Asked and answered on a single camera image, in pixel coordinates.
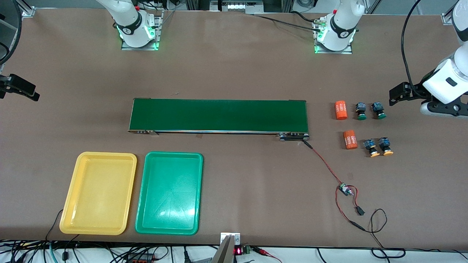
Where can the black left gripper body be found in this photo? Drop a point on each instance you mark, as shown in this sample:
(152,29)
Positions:
(416,91)

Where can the green mushroom push button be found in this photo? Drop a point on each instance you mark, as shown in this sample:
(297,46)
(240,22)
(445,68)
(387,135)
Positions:
(378,110)
(361,111)

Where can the yellow mushroom push button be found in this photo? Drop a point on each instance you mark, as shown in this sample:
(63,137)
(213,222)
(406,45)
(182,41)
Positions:
(385,146)
(371,147)

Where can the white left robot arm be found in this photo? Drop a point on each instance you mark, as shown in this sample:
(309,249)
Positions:
(340,29)

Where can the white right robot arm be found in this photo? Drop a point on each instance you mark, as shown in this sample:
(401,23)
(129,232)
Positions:
(128,22)

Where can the small speed controller board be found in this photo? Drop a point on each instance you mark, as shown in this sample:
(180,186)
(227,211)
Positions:
(343,189)

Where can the yellow plastic tray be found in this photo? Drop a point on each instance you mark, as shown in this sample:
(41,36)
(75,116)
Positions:
(98,193)

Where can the green conveyor belt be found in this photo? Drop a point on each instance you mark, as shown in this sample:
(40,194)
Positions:
(219,115)

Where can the silver device with white lights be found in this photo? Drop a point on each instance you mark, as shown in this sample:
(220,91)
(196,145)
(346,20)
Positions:
(237,6)

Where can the green plastic tray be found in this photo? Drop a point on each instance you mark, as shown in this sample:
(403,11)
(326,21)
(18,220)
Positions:
(170,193)

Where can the red clip lead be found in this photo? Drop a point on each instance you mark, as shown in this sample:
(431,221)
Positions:
(263,251)

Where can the red power strip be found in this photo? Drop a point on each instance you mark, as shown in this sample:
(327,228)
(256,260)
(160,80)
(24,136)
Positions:
(140,258)

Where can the red digit display module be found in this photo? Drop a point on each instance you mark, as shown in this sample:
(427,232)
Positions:
(241,250)

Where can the left arm aluminium base plate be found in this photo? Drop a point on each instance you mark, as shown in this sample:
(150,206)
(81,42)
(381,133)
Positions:
(347,50)

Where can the aluminium frame corner profile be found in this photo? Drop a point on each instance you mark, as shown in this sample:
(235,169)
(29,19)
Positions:
(449,17)
(25,9)

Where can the right arm aluminium base plate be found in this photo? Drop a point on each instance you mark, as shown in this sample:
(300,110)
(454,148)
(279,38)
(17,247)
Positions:
(159,36)

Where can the aluminium camera mount post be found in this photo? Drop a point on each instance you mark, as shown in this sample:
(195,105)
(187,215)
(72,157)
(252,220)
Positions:
(225,252)

